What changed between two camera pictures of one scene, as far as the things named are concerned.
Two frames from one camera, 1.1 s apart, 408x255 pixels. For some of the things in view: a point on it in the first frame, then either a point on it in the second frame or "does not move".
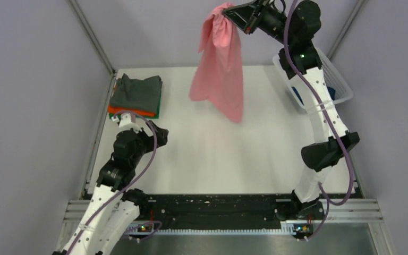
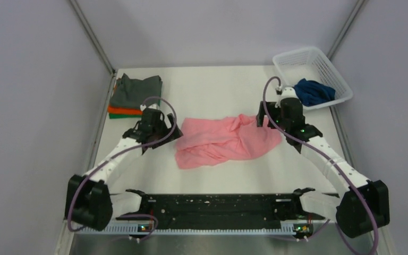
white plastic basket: x=332 y=76 does not move
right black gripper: x=248 y=13 to x=272 y=109
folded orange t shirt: x=116 y=110 does not move
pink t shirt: x=218 y=76 to x=206 y=141
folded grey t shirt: x=143 y=95 does not move
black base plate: x=213 y=208 does not move
